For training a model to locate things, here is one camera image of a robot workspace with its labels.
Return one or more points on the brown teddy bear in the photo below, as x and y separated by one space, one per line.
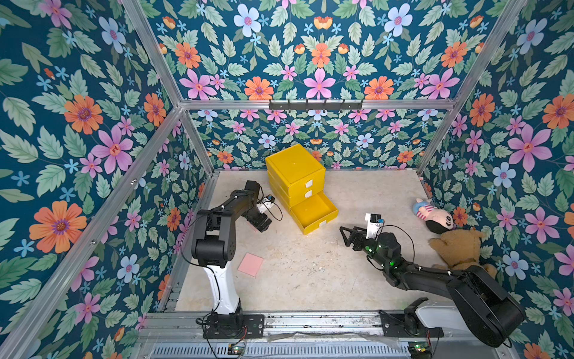
460 249

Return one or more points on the pink sticky note lower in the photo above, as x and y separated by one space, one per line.
251 265

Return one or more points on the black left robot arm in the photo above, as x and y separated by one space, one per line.
214 243

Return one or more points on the metal hook rail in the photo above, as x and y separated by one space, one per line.
306 105

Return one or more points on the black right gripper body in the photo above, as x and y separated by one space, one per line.
359 238

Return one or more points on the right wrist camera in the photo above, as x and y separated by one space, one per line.
374 223

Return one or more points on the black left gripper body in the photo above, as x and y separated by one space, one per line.
256 218

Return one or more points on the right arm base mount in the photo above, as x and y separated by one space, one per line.
407 324

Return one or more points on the pink plush doll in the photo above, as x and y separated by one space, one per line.
436 220

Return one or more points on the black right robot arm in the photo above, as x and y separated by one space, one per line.
488 311

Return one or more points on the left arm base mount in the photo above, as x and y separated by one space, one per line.
247 326

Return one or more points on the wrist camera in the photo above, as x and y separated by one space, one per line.
374 223
266 203

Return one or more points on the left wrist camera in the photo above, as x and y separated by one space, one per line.
266 203

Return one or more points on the yellow drawer cabinet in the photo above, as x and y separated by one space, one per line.
297 179

